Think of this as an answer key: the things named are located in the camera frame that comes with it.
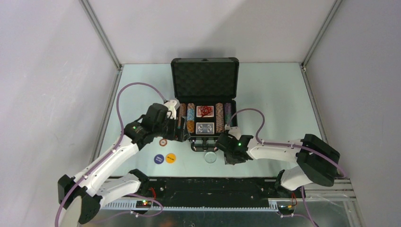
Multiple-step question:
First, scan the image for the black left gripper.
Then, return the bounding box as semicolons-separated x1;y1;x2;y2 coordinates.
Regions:
154;114;190;142

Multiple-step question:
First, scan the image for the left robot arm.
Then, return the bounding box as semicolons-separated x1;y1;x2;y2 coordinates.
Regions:
55;100;185;227

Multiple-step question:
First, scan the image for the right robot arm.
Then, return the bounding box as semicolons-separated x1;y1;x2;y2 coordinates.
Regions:
215;133;340;198

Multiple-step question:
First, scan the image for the red dice set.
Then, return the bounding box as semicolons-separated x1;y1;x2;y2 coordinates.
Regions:
196;105;214;118

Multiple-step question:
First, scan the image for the orange poker chip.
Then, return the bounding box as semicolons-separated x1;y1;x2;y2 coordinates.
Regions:
159;139;167;147

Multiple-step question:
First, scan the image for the clear dealer button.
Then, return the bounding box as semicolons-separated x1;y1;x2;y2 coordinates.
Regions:
204;151;217;164

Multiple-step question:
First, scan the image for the blue orange chip stack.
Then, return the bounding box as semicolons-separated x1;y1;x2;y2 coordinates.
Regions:
186;103;195;133

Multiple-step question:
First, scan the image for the blue small blind button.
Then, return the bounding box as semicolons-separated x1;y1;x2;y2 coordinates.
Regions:
154;154;165;165

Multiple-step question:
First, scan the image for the yellow big blind button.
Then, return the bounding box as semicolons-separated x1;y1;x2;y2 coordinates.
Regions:
166;153;176;164

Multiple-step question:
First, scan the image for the blue playing card deck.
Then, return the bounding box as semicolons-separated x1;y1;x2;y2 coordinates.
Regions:
195;122;215;135

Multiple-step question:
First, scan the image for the purple green chip stack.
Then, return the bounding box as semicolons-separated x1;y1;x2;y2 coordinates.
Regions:
224;103;233;127

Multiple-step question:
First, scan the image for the pink brown chip stack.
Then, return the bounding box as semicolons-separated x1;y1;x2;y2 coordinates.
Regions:
216;103;225;133

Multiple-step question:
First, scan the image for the black poker case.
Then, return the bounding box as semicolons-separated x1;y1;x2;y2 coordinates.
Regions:
170;57;240;152

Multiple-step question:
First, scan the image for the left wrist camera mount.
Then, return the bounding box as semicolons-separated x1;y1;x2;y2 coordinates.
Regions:
164;99;180;120

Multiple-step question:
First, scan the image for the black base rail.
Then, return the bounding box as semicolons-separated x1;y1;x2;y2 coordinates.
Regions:
136;177;302;209

